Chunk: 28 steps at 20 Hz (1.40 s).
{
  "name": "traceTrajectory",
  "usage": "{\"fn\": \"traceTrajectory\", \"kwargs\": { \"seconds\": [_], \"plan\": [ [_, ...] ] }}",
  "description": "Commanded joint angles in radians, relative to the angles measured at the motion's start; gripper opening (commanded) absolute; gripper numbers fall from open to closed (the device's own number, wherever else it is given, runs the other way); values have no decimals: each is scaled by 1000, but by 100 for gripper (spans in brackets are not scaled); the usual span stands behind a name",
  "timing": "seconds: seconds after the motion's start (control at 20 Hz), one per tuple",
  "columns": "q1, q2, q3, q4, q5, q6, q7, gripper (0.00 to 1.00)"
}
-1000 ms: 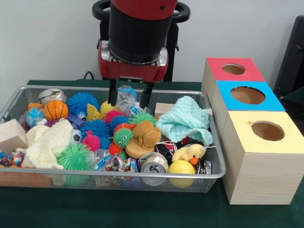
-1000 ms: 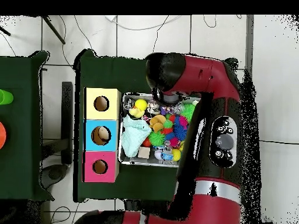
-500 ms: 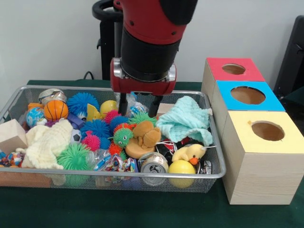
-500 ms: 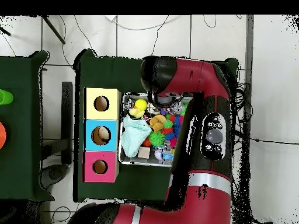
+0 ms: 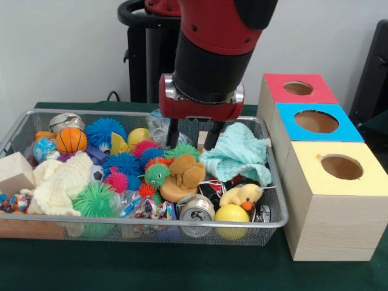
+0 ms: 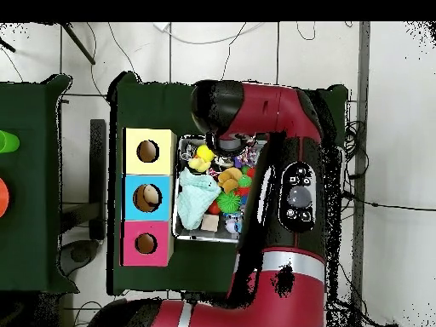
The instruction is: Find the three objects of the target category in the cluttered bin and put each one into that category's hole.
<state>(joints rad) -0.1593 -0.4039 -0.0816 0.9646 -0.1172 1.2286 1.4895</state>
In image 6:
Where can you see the dark green table cloth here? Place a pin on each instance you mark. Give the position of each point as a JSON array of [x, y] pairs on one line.
[[34, 170], [150, 102]]

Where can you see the silver soda can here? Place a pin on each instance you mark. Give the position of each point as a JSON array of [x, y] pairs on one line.
[[223, 162]]

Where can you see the green cup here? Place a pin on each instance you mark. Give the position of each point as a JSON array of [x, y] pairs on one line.
[[7, 142]]

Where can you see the yellow rubber duck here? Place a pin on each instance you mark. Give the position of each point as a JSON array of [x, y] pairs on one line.
[[199, 165]]

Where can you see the mint green cloth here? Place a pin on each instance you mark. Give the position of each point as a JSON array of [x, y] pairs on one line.
[[196, 201]]

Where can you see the brown plush toy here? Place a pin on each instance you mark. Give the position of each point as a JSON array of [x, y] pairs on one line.
[[230, 178]]

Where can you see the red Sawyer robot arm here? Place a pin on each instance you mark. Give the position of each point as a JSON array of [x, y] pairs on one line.
[[272, 102]]

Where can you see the wooden box with three holes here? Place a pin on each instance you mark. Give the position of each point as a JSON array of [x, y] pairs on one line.
[[163, 197]]

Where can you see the clear mesh bin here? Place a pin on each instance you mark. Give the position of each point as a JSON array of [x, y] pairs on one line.
[[178, 228]]

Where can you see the black tripod leg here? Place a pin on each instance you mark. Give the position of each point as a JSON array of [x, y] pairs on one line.
[[78, 42]]

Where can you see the orange round object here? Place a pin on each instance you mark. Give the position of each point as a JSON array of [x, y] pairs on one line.
[[3, 197]]

